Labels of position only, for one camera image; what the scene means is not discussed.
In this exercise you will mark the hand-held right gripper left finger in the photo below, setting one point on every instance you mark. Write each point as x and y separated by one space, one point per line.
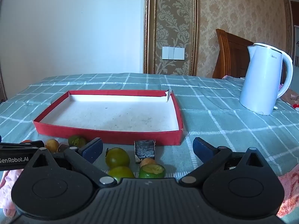
93 149

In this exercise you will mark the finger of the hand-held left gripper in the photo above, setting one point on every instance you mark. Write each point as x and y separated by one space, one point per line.
32 144

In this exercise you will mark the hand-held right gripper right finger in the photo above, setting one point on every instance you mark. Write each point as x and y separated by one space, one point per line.
202 149

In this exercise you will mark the orange mandarin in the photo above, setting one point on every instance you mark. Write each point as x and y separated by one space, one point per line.
51 144

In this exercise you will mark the cut green avocado piece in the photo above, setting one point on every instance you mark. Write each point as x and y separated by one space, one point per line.
76 140

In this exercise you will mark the green tomato with stem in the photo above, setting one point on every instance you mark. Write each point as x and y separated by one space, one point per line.
117 159

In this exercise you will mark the plain green tomato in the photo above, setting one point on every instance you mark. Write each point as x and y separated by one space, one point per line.
121 172

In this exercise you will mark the red cardboard box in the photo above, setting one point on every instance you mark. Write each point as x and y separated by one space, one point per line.
112 114

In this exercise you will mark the small dark sugarcane piece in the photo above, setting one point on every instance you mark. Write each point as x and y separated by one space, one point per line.
144 148

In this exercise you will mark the brown longan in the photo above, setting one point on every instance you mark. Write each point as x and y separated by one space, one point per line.
147 161

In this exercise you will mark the cut green lime piece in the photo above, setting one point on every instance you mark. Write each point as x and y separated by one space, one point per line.
151 171

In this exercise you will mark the green checked bedsheet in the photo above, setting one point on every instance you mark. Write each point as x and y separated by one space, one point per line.
222 112

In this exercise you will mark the pink cloth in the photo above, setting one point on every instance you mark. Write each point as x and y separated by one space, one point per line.
226 76

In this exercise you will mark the white electric kettle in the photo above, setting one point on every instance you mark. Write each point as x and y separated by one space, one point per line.
261 79

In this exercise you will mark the wooden headboard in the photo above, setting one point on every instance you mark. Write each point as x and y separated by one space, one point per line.
231 56

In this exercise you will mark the brown paper packet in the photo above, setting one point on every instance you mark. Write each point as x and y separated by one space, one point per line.
290 96

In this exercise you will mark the white light switch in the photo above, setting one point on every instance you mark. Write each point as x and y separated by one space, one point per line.
173 53

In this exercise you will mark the gold ornate wall frame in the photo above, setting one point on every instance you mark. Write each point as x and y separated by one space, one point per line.
149 28

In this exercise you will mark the framed wall picture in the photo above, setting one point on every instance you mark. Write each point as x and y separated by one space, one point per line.
294 11

